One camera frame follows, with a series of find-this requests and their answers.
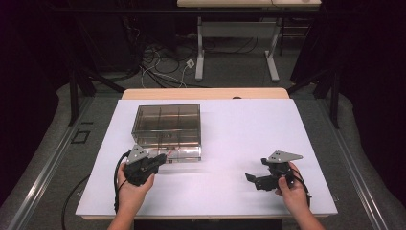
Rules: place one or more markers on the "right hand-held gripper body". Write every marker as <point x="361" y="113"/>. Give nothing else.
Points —
<point x="281" y="166"/>

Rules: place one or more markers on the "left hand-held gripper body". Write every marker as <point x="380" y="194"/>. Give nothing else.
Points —
<point x="137" y="167"/>

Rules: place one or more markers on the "pink fish hair clip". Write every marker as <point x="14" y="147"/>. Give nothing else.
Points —
<point x="171" y="153"/>

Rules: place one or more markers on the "smoky acrylic drawer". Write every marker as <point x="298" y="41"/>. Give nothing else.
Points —
<point x="188" y="155"/>

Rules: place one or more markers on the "smoky acrylic drawer box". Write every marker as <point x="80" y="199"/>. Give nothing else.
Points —
<point x="166" y="123"/>

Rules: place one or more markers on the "person's left hand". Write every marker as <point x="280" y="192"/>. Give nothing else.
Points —
<point x="130" y="196"/>

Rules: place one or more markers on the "person's right hand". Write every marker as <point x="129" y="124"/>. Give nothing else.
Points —
<point x="295" y="195"/>

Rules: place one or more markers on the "white table sheet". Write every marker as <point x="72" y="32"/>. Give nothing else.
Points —
<point x="236" y="134"/>

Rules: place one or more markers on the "black metal stand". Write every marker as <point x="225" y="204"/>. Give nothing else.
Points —
<point x="74" y="96"/>
<point x="334" y="102"/>

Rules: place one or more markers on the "white power adapter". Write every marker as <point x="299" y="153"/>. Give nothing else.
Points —
<point x="190" y="63"/>

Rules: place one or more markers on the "dark curtain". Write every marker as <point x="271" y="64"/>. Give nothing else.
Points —
<point x="376" y="80"/>
<point x="25" y="80"/>

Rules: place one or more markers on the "white-legged table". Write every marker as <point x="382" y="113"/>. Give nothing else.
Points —
<point x="236" y="29"/>

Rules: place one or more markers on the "metal floor rail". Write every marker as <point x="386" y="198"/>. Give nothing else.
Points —
<point x="48" y="172"/>
<point x="354" y="166"/>

